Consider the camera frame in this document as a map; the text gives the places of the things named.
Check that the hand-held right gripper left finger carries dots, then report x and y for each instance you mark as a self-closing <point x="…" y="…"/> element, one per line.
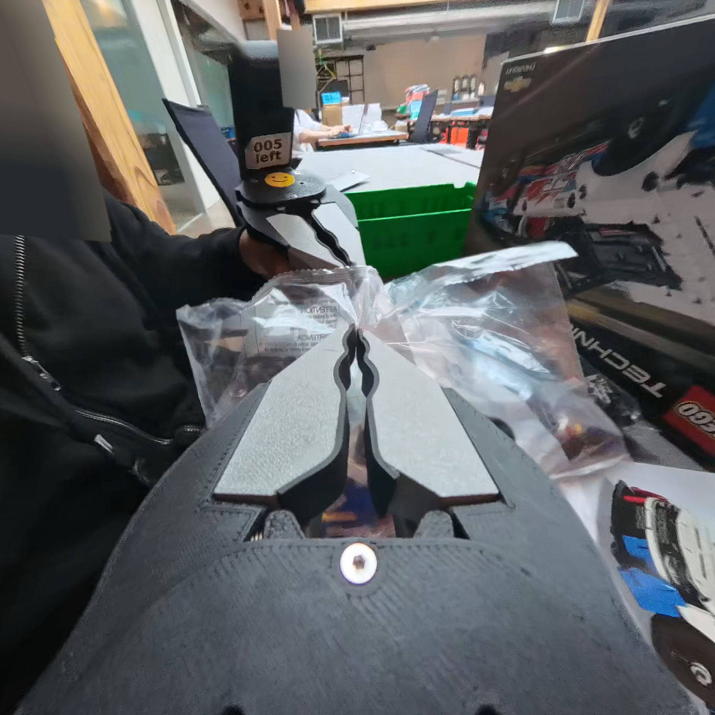
<point x="279" y="435"/>

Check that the person's left forearm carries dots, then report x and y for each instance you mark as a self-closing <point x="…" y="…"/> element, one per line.
<point x="195" y="262"/>

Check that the wooden table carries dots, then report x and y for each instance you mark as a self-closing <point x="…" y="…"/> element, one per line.
<point x="380" y="137"/>

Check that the black zip jacket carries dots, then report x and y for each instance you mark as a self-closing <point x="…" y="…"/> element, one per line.
<point x="84" y="363"/>

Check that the white wall vent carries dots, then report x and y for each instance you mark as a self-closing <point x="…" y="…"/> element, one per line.
<point x="327" y="29"/>

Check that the green plastic bin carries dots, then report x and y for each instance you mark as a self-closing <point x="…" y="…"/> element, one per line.
<point x="413" y="234"/>

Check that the wooden beam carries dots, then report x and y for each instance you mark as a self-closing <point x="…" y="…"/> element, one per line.
<point x="125" y="145"/>

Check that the large black car-print box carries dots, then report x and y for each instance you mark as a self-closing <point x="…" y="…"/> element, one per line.
<point x="603" y="111"/>

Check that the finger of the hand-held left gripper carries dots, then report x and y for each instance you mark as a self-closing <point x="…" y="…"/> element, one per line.
<point x="299" y="237"/>
<point x="346" y="223"/>

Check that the grey flat plate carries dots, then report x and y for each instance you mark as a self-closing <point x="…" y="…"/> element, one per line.
<point x="349" y="181"/>

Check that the white car instruction booklet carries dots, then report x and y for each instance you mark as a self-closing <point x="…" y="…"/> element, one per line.
<point x="670" y="530"/>

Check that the clear printed plastic bag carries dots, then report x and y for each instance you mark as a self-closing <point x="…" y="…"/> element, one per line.
<point x="475" y="335"/>

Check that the person's left hand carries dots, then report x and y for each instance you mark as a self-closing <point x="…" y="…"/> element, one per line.
<point x="262" y="258"/>

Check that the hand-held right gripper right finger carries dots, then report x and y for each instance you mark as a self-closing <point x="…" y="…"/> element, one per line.
<point x="430" y="441"/>

